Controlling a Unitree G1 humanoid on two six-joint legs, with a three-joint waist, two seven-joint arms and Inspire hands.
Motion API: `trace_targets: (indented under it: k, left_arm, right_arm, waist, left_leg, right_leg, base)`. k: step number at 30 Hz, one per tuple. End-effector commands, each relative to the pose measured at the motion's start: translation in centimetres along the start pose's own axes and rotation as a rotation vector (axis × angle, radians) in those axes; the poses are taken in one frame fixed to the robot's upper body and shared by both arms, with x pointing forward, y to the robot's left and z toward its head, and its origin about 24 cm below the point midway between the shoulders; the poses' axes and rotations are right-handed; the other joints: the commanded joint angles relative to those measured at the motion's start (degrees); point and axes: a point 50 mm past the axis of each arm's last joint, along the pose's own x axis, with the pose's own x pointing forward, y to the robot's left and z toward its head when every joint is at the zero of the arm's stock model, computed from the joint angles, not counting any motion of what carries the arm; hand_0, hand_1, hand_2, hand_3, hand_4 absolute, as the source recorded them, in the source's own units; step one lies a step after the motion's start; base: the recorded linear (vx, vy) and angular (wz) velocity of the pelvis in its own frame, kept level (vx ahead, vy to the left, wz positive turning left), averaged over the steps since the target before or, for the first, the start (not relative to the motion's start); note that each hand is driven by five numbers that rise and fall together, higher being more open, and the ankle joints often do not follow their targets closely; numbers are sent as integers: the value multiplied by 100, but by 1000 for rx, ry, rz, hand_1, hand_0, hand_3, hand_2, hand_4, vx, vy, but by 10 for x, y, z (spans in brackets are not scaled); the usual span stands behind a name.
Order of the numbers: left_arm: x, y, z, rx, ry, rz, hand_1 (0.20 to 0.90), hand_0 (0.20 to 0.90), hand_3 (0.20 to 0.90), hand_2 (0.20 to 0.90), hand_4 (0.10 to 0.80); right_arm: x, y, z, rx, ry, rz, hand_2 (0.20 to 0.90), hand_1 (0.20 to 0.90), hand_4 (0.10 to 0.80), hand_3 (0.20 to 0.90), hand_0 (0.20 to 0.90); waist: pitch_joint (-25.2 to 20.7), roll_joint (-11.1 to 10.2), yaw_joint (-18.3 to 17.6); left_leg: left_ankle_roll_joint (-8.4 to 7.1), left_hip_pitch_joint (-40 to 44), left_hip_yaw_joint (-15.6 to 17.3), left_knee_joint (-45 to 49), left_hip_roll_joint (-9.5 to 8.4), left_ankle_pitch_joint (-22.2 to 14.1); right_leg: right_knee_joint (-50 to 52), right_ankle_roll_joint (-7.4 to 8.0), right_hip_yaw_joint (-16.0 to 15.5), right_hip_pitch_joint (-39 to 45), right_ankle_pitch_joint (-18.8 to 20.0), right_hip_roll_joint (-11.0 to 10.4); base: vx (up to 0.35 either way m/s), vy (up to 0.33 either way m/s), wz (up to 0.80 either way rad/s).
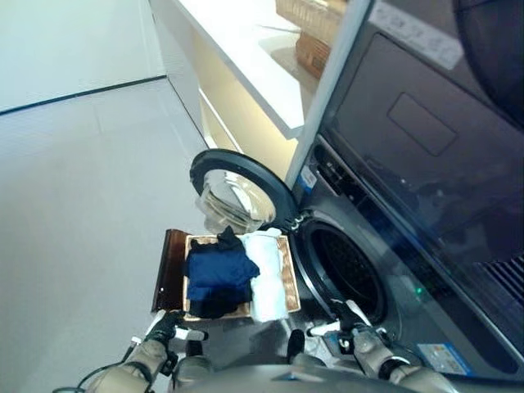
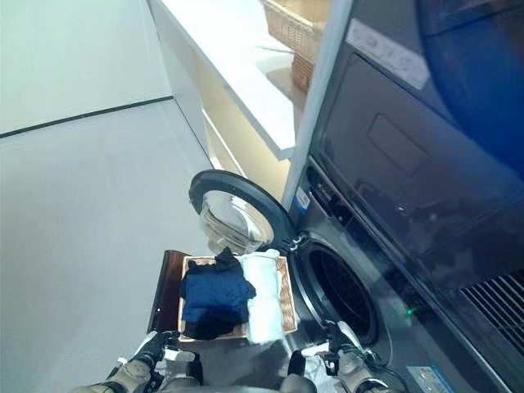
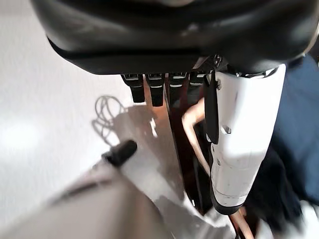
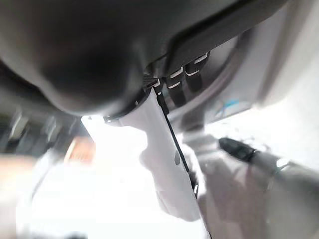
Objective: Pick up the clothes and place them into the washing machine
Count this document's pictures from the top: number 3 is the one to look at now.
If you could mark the large rectangular wicker laundry basket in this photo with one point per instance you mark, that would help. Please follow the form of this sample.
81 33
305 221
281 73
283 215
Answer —
192 129

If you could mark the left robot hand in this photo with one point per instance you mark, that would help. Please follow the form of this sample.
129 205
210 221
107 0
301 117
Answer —
149 37

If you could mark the black garment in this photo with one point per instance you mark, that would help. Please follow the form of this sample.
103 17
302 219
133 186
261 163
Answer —
274 184

